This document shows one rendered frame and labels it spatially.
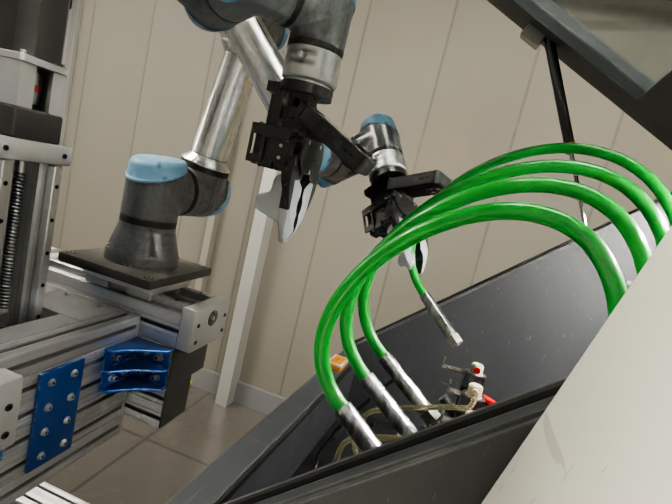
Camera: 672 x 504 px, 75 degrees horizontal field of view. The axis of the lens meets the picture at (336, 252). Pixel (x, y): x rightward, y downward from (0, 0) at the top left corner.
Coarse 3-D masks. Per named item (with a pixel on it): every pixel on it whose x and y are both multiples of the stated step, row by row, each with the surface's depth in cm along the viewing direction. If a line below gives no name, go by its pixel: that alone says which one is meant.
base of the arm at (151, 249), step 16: (128, 224) 91; (144, 224) 90; (160, 224) 92; (176, 224) 97; (112, 240) 91; (128, 240) 90; (144, 240) 91; (160, 240) 93; (176, 240) 98; (112, 256) 90; (128, 256) 90; (144, 256) 92; (160, 256) 92; (176, 256) 97
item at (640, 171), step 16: (544, 144) 61; (560, 144) 59; (576, 144) 58; (496, 160) 65; (512, 160) 64; (608, 160) 56; (624, 160) 54; (464, 176) 68; (640, 176) 53; (656, 192) 52; (416, 272) 73; (416, 288) 72
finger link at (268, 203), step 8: (280, 176) 59; (272, 184) 60; (280, 184) 59; (296, 184) 58; (272, 192) 60; (280, 192) 59; (296, 192) 59; (256, 200) 61; (264, 200) 60; (272, 200) 60; (296, 200) 59; (264, 208) 60; (272, 208) 60; (280, 208) 58; (272, 216) 60; (280, 216) 59; (288, 216) 59; (280, 224) 59; (288, 224) 59; (280, 232) 60; (288, 232) 60; (280, 240) 61
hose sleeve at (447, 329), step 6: (426, 294) 71; (426, 300) 71; (432, 300) 71; (426, 306) 71; (432, 306) 70; (438, 306) 71; (432, 312) 70; (438, 312) 70; (438, 318) 69; (444, 318) 69; (438, 324) 69; (444, 324) 69; (450, 324) 69; (444, 330) 69; (450, 330) 68
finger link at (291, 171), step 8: (296, 152) 57; (296, 160) 56; (288, 168) 56; (296, 168) 57; (288, 176) 56; (296, 176) 57; (288, 184) 56; (288, 192) 57; (280, 200) 58; (288, 200) 57; (288, 208) 58
